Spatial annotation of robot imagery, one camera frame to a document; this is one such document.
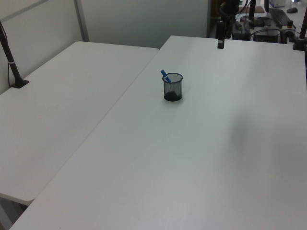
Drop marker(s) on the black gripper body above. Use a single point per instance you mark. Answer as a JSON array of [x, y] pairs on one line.
[[220, 30]]

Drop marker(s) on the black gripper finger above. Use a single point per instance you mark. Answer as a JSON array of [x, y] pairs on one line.
[[222, 44], [219, 44]]

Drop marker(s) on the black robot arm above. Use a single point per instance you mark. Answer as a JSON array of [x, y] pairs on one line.
[[229, 7]]

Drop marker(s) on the blue marker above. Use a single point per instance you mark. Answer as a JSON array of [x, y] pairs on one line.
[[165, 76]]

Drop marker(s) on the black monitor stand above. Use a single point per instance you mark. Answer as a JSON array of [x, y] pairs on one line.
[[253, 16]]

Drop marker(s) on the grey control box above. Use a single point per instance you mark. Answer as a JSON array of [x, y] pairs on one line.
[[266, 34]]

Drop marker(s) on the black keyboard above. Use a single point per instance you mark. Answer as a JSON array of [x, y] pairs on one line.
[[278, 16]]

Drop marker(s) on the white and blue box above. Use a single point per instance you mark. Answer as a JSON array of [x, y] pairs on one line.
[[277, 3]]

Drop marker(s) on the black mesh pen cup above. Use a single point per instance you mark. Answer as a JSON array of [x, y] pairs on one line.
[[173, 87]]

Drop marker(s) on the emergency stop button box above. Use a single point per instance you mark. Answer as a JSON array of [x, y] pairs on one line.
[[289, 28]]

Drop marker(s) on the dark computer mouse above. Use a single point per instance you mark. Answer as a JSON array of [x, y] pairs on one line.
[[292, 10]]

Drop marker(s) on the white side table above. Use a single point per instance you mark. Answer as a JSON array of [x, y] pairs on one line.
[[60, 115]]

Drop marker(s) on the black camera stand with clamp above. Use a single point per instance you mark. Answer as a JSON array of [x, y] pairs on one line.
[[12, 62], [301, 33]]

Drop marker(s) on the grey partition frame post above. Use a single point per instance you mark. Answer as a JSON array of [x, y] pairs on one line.
[[81, 20]]

